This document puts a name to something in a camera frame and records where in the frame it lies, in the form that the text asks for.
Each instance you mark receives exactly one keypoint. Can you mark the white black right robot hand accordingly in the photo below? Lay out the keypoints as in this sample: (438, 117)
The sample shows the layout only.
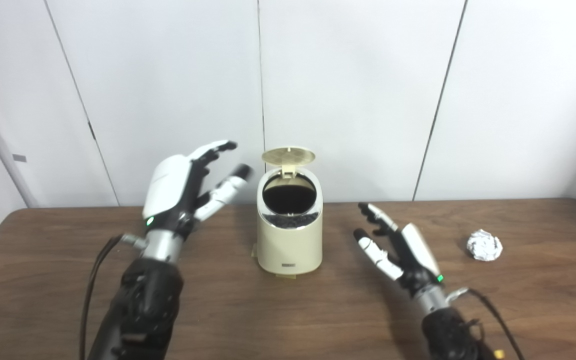
(415, 255)

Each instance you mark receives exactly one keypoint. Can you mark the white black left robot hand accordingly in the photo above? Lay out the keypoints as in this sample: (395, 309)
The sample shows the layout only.
(170, 190)

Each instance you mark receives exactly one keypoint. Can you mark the white paper ball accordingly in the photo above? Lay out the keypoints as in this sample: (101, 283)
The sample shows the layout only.
(484, 245)

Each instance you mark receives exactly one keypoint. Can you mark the round cream bin lid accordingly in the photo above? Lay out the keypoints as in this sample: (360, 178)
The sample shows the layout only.
(288, 156)

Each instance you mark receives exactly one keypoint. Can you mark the cream-colored cylindrical bin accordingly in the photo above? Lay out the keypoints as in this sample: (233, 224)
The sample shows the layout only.
(288, 245)

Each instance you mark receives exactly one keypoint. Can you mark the black wall panel hinge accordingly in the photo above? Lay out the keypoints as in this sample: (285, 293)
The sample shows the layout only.
(91, 131)

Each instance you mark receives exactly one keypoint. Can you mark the small grey wall tag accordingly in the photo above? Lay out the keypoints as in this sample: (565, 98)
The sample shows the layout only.
(19, 158)

